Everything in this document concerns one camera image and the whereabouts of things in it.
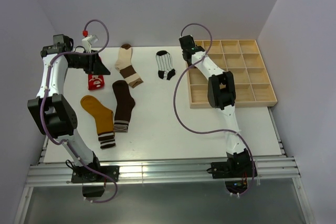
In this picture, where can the red sock with face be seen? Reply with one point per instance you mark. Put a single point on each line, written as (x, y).
(95, 82)

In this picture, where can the mustard yellow striped sock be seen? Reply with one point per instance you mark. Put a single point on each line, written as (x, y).
(103, 119)

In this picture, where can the aluminium rail frame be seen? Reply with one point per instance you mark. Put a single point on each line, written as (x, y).
(163, 177)

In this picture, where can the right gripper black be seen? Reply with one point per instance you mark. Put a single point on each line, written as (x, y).
(189, 64)

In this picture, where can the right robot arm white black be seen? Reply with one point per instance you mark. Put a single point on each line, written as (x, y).
(221, 95)

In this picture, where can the white black pinstripe sock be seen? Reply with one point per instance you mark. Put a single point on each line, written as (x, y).
(165, 65)

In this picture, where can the cream brown striped sock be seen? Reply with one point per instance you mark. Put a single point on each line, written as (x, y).
(124, 65)

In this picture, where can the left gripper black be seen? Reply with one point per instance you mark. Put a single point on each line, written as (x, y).
(97, 67)

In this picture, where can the dark brown striped sock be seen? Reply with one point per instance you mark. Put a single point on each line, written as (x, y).
(125, 105)

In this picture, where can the wooden compartment tray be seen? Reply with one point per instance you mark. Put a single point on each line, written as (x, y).
(244, 60)

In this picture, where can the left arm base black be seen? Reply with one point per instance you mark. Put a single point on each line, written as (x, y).
(82, 175)

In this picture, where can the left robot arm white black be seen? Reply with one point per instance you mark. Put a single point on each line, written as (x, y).
(50, 110)

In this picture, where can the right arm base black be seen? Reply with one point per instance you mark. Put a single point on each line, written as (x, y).
(239, 167)

